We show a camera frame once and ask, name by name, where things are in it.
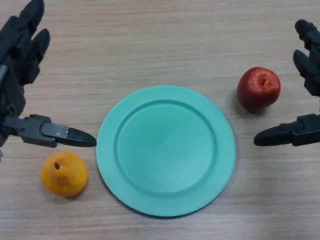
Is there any red apple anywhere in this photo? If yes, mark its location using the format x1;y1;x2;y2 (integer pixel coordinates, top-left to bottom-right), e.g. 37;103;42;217
236;66;282;114

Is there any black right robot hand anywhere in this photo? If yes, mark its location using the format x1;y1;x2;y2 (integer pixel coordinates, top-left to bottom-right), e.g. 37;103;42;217
253;19;320;148

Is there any green round plate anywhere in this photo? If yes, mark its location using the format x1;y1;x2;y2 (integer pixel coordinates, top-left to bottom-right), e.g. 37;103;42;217
95;85;237;218

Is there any orange pear-shaped fruit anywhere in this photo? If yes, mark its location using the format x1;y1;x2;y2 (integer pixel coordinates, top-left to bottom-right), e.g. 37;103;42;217
40;150;89;198

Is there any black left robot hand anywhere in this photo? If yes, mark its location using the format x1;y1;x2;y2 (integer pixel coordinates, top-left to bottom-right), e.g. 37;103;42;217
0;0;98;149

